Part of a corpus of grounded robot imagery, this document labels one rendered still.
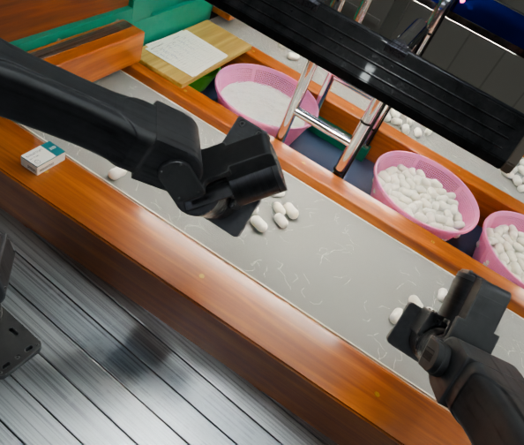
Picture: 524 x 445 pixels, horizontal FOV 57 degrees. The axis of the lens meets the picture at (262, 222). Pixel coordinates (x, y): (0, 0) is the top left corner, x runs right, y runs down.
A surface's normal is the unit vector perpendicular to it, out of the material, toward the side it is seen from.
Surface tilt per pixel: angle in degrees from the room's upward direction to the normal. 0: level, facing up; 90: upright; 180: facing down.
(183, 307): 90
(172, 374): 0
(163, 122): 18
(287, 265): 0
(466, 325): 47
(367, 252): 0
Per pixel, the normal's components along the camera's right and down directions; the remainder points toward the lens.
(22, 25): 0.83, 0.54
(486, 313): -0.02, 0.00
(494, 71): -0.54, 0.47
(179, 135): 0.58, -0.60
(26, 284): 0.31, -0.66
